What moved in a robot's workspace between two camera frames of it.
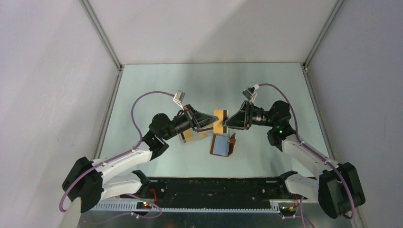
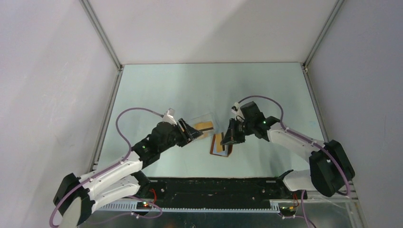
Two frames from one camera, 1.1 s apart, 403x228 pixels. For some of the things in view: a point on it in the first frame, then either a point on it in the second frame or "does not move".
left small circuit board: (143, 205) does not move
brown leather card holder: (223, 144) does not move
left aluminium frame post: (101, 33) does not move
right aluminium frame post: (337, 6) does not move
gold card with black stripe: (222, 115) → (219, 137)
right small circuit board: (291, 210) does not move
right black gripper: (243, 119) → (232, 137)
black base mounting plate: (213, 193) does not move
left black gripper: (199, 120) → (189, 134)
